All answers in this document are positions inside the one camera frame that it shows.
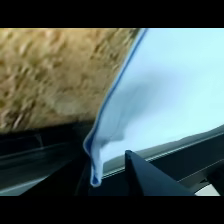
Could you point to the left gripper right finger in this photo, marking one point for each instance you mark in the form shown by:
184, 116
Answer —
146, 180

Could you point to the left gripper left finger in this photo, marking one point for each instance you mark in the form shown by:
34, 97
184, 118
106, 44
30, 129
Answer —
84, 181

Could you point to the light blue garment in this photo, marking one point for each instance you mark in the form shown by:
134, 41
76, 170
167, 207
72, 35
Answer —
166, 83

